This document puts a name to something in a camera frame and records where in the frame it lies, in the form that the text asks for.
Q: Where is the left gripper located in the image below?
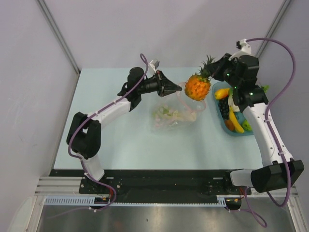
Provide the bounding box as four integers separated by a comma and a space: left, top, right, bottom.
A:
137, 70, 182, 98

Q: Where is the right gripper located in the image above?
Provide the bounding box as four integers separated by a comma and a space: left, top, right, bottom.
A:
207, 53, 241, 88

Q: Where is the green celery stalk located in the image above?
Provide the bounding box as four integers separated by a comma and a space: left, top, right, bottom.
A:
152, 105, 197, 128

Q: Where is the orange toy pineapple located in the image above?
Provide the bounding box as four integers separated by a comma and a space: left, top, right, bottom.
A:
184, 55, 214, 102

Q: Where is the clear zip top bag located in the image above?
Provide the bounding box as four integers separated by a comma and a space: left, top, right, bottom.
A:
150, 90, 206, 132

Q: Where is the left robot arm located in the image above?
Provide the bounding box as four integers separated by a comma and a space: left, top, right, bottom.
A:
66, 67, 182, 193

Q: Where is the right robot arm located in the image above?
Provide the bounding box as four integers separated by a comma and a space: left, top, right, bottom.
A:
206, 53, 304, 194

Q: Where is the teal plastic food tray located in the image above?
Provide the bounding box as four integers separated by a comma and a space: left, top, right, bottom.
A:
211, 82, 253, 137

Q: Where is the yellow toy mango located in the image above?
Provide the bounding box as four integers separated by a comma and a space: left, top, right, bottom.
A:
214, 88, 230, 100

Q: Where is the dark blue grape bunch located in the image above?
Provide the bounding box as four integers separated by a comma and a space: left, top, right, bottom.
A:
218, 97, 229, 120

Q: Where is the white green cabbage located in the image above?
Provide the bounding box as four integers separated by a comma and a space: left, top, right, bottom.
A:
228, 88, 240, 112

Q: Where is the small orange fruit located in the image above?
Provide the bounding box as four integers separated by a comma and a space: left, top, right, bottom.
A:
225, 119, 235, 131

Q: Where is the yellow toy banana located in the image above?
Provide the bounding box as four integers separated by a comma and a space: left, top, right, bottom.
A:
229, 108, 244, 133

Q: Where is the green round fruit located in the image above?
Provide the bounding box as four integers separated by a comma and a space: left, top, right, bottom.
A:
241, 120, 252, 131

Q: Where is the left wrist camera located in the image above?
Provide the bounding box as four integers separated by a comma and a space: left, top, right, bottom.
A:
149, 59, 160, 73

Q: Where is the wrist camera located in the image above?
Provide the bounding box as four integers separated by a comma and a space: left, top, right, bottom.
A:
149, 59, 160, 73
229, 39, 252, 61

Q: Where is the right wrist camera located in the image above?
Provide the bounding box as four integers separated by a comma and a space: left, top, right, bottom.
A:
229, 39, 252, 61

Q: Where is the right corner aluminium post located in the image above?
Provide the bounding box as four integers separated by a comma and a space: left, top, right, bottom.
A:
253, 0, 294, 65

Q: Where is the corner aluminium post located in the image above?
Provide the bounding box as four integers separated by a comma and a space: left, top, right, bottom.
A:
253, 0, 294, 65
35, 0, 81, 76

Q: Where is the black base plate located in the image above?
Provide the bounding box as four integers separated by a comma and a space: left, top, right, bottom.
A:
50, 169, 251, 204

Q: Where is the left corner aluminium post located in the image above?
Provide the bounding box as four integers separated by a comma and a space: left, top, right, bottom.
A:
35, 0, 81, 76

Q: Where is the white cable duct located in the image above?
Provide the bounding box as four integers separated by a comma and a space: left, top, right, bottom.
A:
44, 195, 229, 206

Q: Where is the aluminium frame rail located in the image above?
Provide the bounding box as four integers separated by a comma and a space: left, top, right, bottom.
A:
35, 177, 82, 196

